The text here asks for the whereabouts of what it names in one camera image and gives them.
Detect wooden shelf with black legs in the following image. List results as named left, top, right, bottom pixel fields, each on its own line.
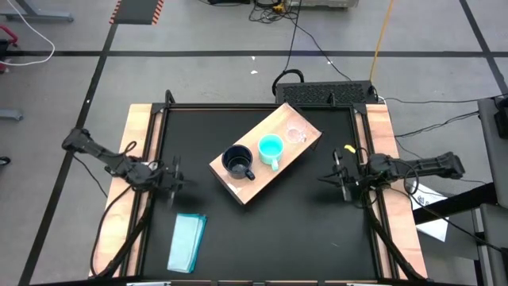
left=209, top=102, right=323, bottom=206

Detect black device on desk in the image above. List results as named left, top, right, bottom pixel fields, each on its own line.
left=493, top=95, right=508, bottom=139

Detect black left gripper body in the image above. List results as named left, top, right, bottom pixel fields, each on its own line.
left=152, top=155, right=186, bottom=211

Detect small grey metal foot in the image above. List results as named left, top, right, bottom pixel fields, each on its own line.
left=0, top=109, right=24, bottom=122

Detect black braided cable sleeve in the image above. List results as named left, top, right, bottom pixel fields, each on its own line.
left=90, top=182, right=156, bottom=278
left=359, top=190, right=428, bottom=281

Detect black mat with red stripes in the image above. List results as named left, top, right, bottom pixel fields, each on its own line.
left=109, top=0, right=164, bottom=25

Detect grey equipment case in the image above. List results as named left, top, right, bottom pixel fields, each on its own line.
left=289, top=0, right=358, bottom=8

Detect grey metal stand foot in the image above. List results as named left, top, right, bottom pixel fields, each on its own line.
left=0, top=0, right=75, bottom=23

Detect white paper sheet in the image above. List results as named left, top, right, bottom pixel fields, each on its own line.
left=407, top=181, right=449, bottom=242

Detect black metal beam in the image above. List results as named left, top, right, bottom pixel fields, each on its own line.
left=412, top=182, right=497, bottom=226

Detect dark blue enamel mug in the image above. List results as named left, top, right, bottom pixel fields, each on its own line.
left=221, top=144, right=256, bottom=181

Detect light blue folded cloth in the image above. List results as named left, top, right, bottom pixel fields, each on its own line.
left=167, top=213, right=208, bottom=274

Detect grey desk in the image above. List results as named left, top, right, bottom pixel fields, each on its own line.
left=477, top=97, right=508, bottom=286

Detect white cable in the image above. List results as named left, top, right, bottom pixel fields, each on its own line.
left=0, top=0, right=56, bottom=67

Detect red cart frame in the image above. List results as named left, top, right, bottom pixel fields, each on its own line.
left=0, top=25, right=19, bottom=75

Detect black perforated computer case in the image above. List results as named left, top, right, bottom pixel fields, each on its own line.
left=275, top=80, right=378, bottom=106

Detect black hanging cable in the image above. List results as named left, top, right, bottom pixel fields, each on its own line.
left=271, top=0, right=305, bottom=96

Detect teal plastic mug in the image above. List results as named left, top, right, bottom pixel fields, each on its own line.
left=257, top=133, right=286, bottom=172

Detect thin black floor cable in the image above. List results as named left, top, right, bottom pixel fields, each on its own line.
left=394, top=110, right=480, bottom=139
left=383, top=97, right=481, bottom=105

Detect yellow cable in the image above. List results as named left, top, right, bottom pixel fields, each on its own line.
left=368, top=0, right=394, bottom=83

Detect clear glass mug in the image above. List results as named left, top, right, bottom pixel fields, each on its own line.
left=284, top=115, right=309, bottom=144

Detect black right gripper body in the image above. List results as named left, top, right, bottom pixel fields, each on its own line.
left=332, top=149, right=372, bottom=203

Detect tangled black floor cables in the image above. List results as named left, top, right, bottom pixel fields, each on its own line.
left=248, top=0, right=298, bottom=23

